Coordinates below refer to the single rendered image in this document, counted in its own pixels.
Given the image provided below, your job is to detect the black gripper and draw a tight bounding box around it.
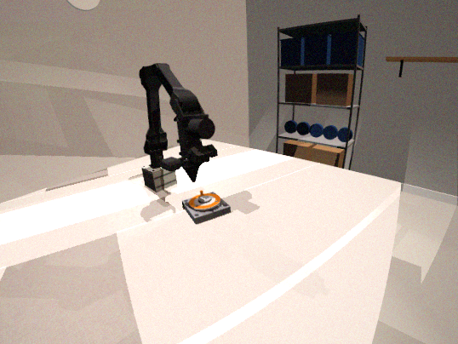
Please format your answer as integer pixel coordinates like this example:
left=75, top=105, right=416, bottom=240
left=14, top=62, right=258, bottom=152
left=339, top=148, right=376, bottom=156
left=161, top=137, right=202, bottom=183

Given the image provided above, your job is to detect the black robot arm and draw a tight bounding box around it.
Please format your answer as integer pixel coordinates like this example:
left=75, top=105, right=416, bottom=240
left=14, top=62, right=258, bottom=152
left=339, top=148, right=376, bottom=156
left=139, top=63, right=215, bottom=169

